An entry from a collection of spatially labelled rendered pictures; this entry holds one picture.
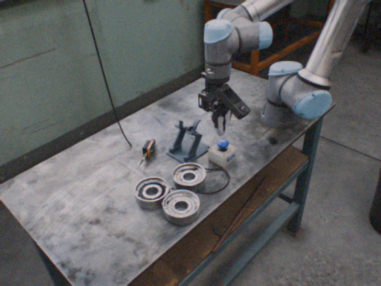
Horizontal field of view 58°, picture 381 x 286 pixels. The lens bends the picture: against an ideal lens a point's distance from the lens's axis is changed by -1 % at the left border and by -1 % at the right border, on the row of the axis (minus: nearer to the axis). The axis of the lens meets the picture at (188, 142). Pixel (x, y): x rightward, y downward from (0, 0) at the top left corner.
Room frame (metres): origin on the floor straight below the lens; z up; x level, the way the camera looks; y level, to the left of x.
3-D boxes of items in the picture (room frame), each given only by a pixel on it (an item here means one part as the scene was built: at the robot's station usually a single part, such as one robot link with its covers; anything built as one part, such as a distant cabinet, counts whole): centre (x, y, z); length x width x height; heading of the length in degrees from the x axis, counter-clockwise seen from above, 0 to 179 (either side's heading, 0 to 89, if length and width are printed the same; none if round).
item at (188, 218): (0.69, 0.03, 0.82); 0.10 x 0.10 x 0.04
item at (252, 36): (0.98, -0.19, 1.20); 0.11 x 0.11 x 0.08; 16
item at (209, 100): (0.94, -0.09, 1.05); 0.09 x 0.08 x 0.12; 44
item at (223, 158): (0.93, -0.12, 0.82); 0.08 x 0.07 x 0.05; 134
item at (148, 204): (0.76, 0.12, 0.82); 0.10 x 0.10 x 0.04
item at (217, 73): (0.94, -0.10, 1.13); 0.08 x 0.08 x 0.05
